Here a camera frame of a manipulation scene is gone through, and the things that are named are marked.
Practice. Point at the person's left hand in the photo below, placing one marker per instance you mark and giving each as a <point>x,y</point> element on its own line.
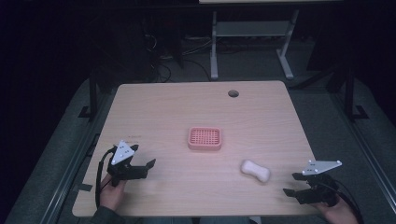
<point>111,194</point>

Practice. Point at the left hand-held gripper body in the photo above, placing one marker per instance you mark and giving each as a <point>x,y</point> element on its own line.
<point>122,155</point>

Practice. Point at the black metal stand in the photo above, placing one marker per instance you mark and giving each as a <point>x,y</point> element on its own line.
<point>92,93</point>
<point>350,93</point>

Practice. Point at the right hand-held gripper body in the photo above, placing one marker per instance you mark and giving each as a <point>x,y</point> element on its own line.
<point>320,186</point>

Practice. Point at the dark tape strip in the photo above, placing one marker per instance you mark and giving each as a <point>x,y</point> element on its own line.
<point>84,187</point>

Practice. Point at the white metal desk frame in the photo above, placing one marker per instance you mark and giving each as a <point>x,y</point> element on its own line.
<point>249,28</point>

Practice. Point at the white soap bar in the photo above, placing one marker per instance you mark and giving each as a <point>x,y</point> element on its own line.
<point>255,171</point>

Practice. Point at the pink soap dish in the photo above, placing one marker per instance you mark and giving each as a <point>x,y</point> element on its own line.
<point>205,138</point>

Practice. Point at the person's right hand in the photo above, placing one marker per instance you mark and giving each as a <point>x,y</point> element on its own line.
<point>337,214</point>

